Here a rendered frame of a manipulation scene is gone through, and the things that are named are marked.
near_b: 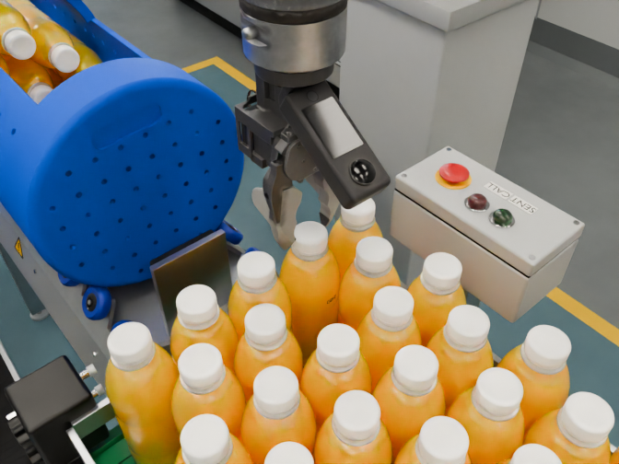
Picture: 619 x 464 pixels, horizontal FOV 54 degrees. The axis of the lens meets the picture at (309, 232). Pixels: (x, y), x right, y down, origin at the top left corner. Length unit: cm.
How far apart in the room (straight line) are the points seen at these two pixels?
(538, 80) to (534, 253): 275
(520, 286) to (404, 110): 74
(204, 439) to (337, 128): 28
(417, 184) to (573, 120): 242
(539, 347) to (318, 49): 33
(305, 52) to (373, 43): 87
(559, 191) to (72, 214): 219
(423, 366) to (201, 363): 20
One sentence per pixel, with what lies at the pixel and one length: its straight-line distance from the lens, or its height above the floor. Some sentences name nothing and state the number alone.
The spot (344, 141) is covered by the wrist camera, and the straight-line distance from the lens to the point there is 54.
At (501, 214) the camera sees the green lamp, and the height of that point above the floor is 111.
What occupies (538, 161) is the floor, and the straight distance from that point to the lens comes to 280.
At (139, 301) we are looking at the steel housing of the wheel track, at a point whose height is 93.
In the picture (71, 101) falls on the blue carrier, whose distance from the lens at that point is 69.
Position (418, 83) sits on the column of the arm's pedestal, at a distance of 131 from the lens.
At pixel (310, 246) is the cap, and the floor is 110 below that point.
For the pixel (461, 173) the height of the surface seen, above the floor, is 111.
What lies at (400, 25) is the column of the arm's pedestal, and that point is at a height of 103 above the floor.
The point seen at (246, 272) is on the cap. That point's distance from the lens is 62.
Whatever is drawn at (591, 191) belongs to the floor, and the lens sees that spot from 271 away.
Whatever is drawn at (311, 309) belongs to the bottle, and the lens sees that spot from 70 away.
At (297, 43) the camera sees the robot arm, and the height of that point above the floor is 134.
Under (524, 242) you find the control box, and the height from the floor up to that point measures 110.
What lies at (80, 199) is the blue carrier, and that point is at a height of 113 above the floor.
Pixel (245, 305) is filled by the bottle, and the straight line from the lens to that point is 65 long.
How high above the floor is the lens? 156
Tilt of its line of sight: 43 degrees down
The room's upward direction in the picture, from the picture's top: straight up
